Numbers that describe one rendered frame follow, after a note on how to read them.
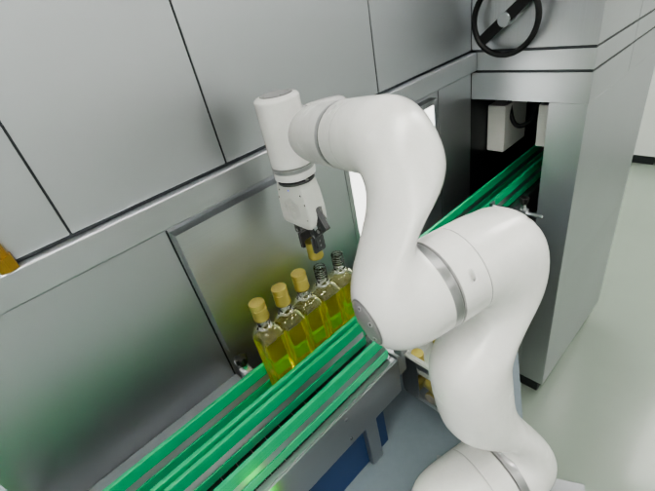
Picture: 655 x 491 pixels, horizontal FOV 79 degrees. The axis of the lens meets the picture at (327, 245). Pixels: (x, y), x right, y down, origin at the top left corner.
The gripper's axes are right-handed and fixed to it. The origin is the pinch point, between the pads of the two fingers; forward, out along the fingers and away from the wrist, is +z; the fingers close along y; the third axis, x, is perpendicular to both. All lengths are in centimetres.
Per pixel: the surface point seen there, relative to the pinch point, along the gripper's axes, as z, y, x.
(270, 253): 5.3, -12.0, -4.7
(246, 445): 30.8, 6.3, -33.1
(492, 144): 19, -12, 104
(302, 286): 8.2, 1.5, -6.4
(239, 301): 12.1, -12.0, -16.3
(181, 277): 0.1, -15.0, -25.0
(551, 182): 24, 15, 92
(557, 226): 41, 19, 92
